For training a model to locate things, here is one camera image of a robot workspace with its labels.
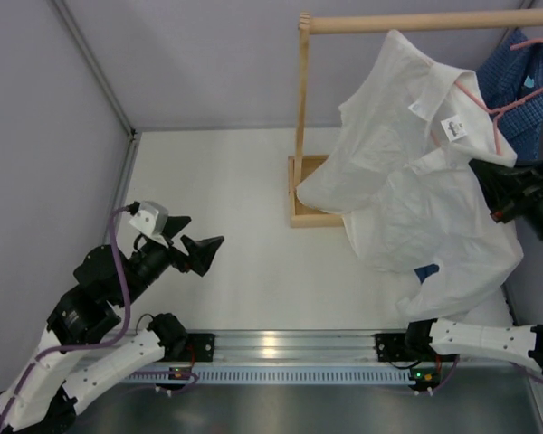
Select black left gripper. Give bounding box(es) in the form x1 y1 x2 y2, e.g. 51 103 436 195
116 214 224 307

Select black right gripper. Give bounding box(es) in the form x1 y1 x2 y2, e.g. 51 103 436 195
472 157 543 264

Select pink wire hanger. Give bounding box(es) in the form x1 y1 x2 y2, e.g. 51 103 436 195
427 38 543 157

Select white shirt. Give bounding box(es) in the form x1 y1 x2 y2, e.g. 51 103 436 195
297 30 523 322

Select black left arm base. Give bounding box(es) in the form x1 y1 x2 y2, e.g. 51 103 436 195
178 333 215 363

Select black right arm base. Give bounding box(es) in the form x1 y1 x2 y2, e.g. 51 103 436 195
374 333 456 370

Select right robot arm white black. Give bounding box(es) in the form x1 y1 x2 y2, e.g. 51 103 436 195
403 159 543 377

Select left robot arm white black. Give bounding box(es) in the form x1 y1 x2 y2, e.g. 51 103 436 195
0 212 224 433

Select blue checkered shirt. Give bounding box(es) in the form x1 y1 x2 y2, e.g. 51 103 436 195
414 29 543 286

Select wooden clothes rack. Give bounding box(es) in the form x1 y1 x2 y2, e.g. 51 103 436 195
278 7 543 229

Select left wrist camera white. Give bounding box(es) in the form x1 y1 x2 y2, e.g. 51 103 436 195
128 201 169 247

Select aluminium corner frame post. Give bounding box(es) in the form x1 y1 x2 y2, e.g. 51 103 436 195
47 0 139 254

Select aluminium mounting rail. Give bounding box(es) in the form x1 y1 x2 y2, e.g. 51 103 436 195
108 329 535 363

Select slotted cable duct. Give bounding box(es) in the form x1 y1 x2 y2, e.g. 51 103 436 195
123 365 433 385

